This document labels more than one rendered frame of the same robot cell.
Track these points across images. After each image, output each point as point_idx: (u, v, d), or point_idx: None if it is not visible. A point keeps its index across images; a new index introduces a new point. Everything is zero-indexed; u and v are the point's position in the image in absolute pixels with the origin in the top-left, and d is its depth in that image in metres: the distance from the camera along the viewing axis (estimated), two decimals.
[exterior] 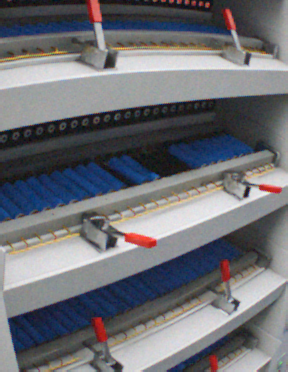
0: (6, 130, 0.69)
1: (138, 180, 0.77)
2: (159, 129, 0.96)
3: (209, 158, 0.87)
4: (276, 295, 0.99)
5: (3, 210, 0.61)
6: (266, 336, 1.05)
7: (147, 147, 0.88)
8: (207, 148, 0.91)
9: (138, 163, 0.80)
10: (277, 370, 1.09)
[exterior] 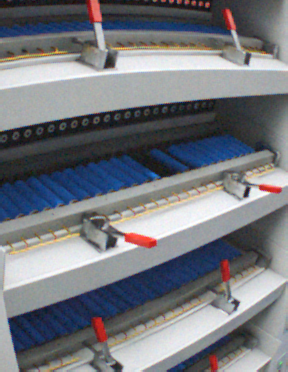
0: (6, 130, 0.69)
1: (139, 180, 0.77)
2: (159, 129, 0.96)
3: (209, 158, 0.87)
4: (276, 295, 0.99)
5: (3, 210, 0.61)
6: (266, 336, 1.05)
7: (147, 147, 0.88)
8: (207, 148, 0.91)
9: (138, 163, 0.80)
10: (277, 370, 1.09)
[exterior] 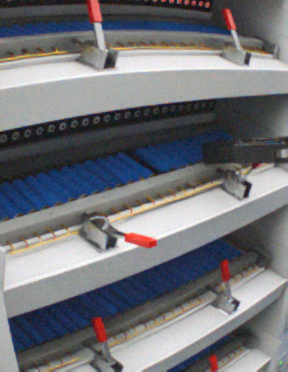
0: (6, 130, 0.69)
1: (134, 177, 0.77)
2: (159, 129, 0.96)
3: (203, 154, 0.88)
4: (276, 295, 0.99)
5: (2, 210, 0.61)
6: (266, 336, 1.05)
7: None
8: (200, 144, 0.92)
9: (134, 160, 0.80)
10: (277, 370, 1.09)
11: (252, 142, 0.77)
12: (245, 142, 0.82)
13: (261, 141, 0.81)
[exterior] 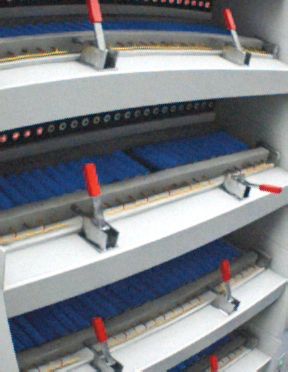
0: (6, 130, 0.69)
1: (130, 174, 0.77)
2: (159, 129, 0.96)
3: (202, 153, 0.88)
4: (276, 295, 0.99)
5: None
6: (266, 336, 1.05)
7: None
8: (200, 144, 0.92)
9: (130, 158, 0.81)
10: (277, 370, 1.09)
11: None
12: None
13: None
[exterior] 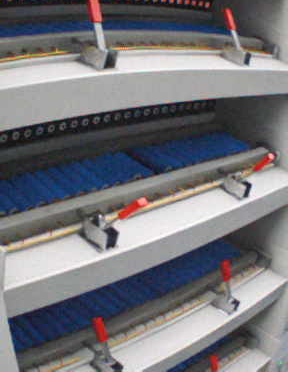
0: (6, 130, 0.69)
1: (130, 174, 0.77)
2: (159, 129, 0.96)
3: (203, 154, 0.88)
4: (276, 295, 0.99)
5: None
6: (266, 336, 1.05)
7: None
8: (200, 144, 0.92)
9: (133, 160, 0.81)
10: (277, 370, 1.09)
11: None
12: None
13: None
